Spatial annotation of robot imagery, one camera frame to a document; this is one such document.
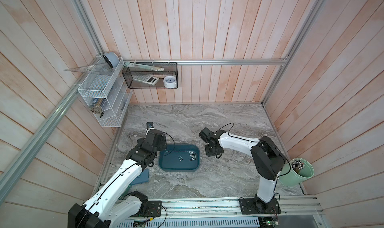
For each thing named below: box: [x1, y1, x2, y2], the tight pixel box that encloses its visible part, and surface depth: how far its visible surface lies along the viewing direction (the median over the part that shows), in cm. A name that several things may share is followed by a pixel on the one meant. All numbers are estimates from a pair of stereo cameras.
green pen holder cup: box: [278, 157, 315, 187], surface depth 73 cm
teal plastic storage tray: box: [158, 144, 201, 172], surface depth 92 cm
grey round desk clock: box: [103, 51, 120, 68], surface depth 85 cm
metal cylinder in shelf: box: [89, 98, 104, 114], surface depth 78 cm
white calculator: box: [132, 75, 159, 85], surface depth 100 cm
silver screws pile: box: [188, 151, 197, 161], surface depth 92 cm
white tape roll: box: [163, 75, 177, 89], surface depth 96 cm
